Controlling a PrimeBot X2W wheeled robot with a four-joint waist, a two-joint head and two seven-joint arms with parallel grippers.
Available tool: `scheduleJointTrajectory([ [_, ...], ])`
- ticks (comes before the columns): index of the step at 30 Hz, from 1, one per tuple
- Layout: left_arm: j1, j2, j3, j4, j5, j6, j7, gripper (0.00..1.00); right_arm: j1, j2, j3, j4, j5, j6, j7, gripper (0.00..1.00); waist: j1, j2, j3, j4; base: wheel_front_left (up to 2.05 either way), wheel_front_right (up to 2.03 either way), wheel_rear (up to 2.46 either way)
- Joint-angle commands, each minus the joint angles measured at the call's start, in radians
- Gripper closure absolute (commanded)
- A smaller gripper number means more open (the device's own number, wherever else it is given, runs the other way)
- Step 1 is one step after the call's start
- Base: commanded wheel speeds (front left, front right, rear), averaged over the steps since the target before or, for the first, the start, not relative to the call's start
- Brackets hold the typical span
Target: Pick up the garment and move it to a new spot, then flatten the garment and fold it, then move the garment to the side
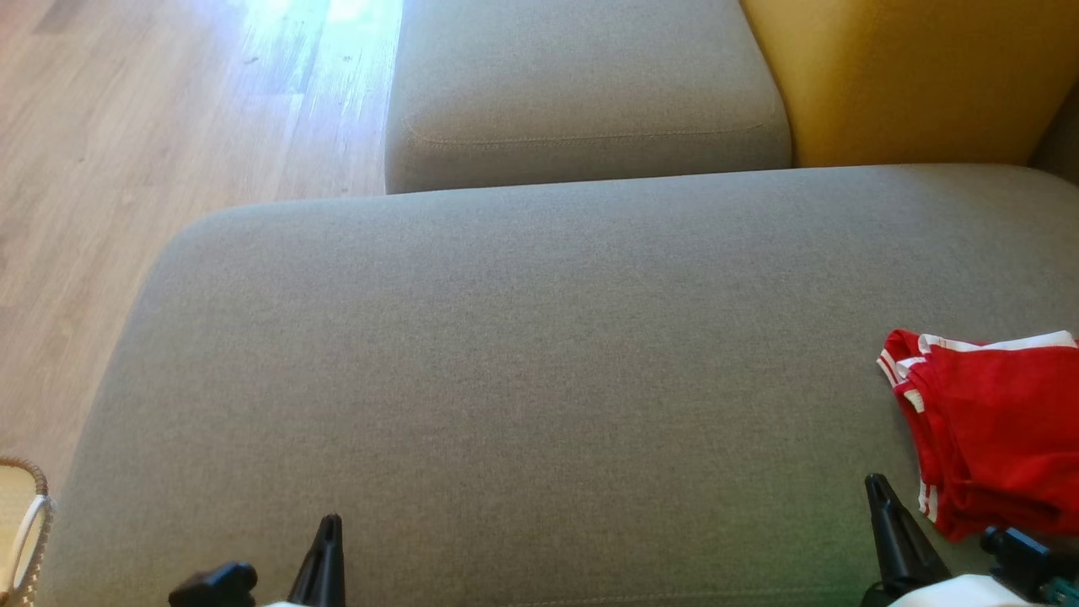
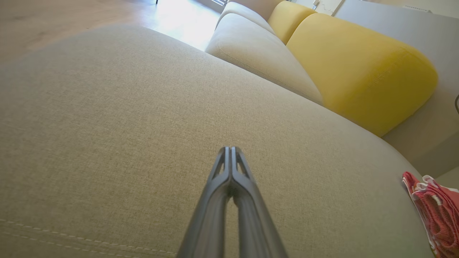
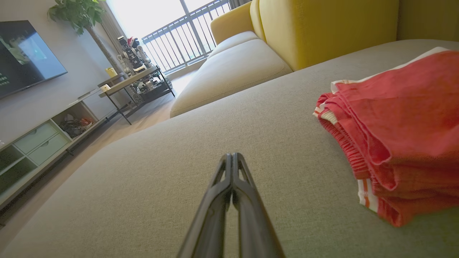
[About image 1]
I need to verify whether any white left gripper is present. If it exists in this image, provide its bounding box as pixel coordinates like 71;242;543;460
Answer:
261;514;346;607

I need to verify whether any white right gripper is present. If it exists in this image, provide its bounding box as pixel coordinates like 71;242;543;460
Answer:
862;474;1042;607

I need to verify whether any red white basketball jersey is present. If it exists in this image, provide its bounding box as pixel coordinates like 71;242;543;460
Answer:
877;329;1079;542

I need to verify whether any large grey sofa seat cushion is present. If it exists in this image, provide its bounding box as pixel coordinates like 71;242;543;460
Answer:
38;164;1079;607

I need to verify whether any wicker laundry basket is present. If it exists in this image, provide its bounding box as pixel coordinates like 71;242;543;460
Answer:
0;457;56;607

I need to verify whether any yellow sofa cushion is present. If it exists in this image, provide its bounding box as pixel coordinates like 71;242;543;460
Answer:
740;0;1079;167

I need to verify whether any small grey sofa cushion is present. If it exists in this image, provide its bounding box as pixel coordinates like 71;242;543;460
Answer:
385;0;793;195

